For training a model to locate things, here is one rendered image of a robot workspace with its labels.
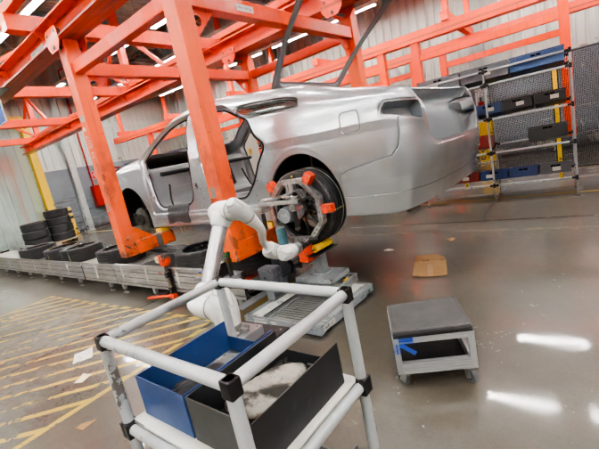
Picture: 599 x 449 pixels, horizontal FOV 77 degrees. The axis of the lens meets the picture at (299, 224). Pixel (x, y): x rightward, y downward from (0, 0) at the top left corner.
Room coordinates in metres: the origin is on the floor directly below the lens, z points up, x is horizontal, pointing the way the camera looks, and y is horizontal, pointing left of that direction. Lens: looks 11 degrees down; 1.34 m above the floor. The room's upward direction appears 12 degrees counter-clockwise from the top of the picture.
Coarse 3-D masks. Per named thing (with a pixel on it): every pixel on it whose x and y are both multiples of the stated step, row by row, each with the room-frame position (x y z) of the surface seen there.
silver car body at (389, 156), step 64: (384, 0) 4.26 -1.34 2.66; (192, 128) 4.22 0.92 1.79; (256, 128) 3.52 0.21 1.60; (320, 128) 3.07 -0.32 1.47; (384, 128) 2.73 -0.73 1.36; (448, 128) 4.12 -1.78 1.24; (128, 192) 5.40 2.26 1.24; (192, 192) 5.29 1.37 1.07; (256, 192) 3.66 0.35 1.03; (384, 192) 2.78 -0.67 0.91
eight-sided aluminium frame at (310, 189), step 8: (280, 184) 3.21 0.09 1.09; (304, 184) 3.05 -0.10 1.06; (280, 192) 3.29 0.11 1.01; (312, 192) 3.01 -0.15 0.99; (320, 192) 3.03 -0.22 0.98; (272, 200) 3.29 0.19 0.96; (320, 200) 3.03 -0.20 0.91; (272, 208) 3.31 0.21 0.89; (320, 208) 2.98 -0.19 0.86; (272, 216) 3.32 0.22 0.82; (320, 216) 2.99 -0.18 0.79; (280, 224) 3.32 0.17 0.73; (320, 224) 2.99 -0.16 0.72; (288, 232) 3.30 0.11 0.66; (312, 232) 3.06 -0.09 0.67; (296, 240) 3.18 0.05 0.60; (304, 240) 3.12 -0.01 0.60
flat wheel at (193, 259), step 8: (208, 240) 4.55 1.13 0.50; (184, 248) 4.37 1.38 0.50; (192, 248) 4.37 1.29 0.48; (200, 248) 4.33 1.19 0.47; (176, 256) 4.07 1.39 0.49; (184, 256) 3.99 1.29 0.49; (192, 256) 3.96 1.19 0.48; (200, 256) 3.96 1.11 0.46; (176, 264) 4.15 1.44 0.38; (184, 264) 4.01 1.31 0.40; (192, 264) 3.97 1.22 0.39; (200, 264) 3.96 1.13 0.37
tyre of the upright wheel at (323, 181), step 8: (304, 168) 3.27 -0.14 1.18; (312, 168) 3.26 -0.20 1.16; (320, 168) 3.29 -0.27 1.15; (288, 176) 3.25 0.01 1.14; (296, 176) 3.20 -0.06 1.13; (320, 176) 3.12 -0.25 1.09; (328, 176) 3.18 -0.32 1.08; (312, 184) 3.10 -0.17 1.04; (320, 184) 3.05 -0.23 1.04; (328, 184) 3.08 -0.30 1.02; (336, 184) 3.15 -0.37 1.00; (328, 192) 3.03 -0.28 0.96; (336, 192) 3.10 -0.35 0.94; (328, 200) 3.02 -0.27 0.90; (336, 200) 3.06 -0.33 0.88; (344, 200) 3.15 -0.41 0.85; (336, 208) 3.05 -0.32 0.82; (344, 208) 3.15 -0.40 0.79; (328, 216) 3.04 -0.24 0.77; (336, 216) 3.06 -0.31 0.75; (344, 216) 3.17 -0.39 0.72; (328, 224) 3.05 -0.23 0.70; (336, 224) 3.10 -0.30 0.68; (320, 232) 3.11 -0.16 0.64; (328, 232) 3.06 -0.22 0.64; (336, 232) 3.23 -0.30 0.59; (320, 240) 3.12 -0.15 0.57
